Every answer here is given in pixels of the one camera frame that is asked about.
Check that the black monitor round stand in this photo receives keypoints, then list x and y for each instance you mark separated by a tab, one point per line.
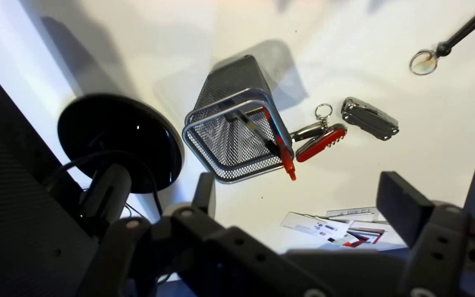
116	137

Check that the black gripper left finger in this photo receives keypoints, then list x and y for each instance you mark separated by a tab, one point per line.
222	257

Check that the white card blue print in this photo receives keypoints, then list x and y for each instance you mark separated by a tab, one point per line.
314	224

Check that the red pen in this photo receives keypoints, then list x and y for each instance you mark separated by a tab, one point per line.
286	156

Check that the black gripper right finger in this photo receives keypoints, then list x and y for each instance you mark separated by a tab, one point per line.
446	252

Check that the black pen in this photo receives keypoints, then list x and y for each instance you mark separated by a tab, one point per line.
260	133

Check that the red pocket knife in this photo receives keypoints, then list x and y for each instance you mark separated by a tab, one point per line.
323	143

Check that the grey folding multitool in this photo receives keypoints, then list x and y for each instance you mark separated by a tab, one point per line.
370	117

